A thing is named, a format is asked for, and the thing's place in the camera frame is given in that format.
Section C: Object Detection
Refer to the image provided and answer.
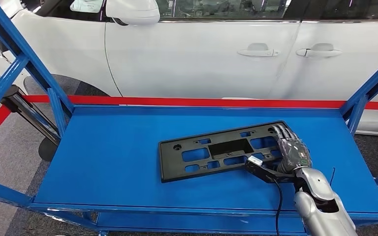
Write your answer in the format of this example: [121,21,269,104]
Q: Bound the black camera cable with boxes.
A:
[272,178,284,236]

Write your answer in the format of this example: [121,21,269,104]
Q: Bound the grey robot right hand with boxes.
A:
[271,123,313,174]

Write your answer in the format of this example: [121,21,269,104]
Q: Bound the black stanchion post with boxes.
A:
[0,75,59,163]

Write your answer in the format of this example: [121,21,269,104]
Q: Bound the white car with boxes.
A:
[0,0,378,138]

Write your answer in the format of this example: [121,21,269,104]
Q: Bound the black plastic plate holder part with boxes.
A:
[158,120,304,183]

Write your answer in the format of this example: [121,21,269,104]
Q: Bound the chrome stanchion post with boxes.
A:
[0,85,62,146]

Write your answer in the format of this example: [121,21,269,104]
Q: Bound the blue metal shelf rack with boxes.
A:
[0,0,378,236]

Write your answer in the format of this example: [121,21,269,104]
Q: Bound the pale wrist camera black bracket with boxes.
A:
[244,155,296,184]

